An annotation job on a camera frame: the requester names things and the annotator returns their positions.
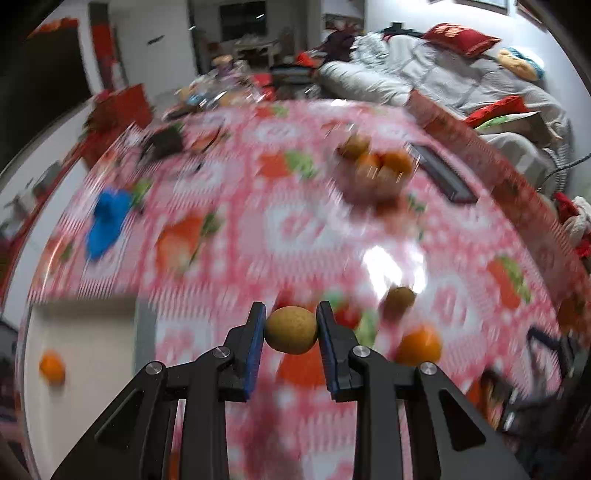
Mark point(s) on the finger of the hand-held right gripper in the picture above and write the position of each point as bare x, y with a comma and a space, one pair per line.
510, 417
530, 344

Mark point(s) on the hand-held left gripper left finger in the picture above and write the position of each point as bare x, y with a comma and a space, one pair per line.
256, 360

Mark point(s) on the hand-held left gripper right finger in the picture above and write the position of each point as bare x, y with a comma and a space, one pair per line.
328, 360

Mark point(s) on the brown longan fruit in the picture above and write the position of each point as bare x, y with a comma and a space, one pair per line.
398, 303
292, 330

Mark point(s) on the small orange mandarin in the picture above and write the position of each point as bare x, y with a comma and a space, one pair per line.
398, 165
369, 165
418, 346
51, 368

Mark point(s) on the white shallow cardboard tray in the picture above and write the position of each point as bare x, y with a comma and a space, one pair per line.
92, 369

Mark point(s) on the white plush toy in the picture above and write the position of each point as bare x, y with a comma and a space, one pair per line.
577, 221

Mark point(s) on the clear glass bowl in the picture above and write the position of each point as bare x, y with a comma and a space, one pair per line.
374, 194

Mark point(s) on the pale peeled citrus fruit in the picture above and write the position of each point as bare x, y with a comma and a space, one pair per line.
383, 183

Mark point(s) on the black smartphone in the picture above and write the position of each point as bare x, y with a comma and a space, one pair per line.
443, 173

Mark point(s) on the blue disposable glove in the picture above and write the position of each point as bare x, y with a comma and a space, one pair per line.
108, 221

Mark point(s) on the brown round fruit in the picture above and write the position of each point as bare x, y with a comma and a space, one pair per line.
354, 146

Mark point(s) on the beige printed cushion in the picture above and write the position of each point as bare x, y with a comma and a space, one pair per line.
521, 129

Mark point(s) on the plain red cushion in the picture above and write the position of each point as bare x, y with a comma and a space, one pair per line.
496, 110

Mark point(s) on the black power adapter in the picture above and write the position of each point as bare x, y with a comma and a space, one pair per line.
162, 142

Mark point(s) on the pile of packaged snacks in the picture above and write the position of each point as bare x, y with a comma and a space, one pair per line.
221, 90

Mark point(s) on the grey white sofa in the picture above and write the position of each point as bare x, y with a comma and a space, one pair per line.
415, 87

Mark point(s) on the yellow blue plush toy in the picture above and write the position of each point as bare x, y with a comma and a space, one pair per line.
519, 62

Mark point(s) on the tall red gift box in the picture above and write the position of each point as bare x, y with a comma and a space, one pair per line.
122, 110

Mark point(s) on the black framed tablet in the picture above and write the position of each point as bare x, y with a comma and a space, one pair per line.
293, 74

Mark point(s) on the red embroidered cushion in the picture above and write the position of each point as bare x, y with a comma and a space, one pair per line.
461, 39

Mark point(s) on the white side table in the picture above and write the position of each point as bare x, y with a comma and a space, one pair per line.
254, 46

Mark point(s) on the grey crumpled blanket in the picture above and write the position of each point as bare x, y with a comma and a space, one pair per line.
383, 50

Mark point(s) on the dark maroon garment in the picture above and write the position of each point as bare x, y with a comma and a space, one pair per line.
341, 46

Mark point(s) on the dark window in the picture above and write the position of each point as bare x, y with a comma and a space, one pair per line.
242, 21

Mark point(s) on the black flat television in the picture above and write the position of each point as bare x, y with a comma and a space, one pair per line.
41, 78

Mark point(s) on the red wall hanging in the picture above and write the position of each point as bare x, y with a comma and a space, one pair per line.
107, 55

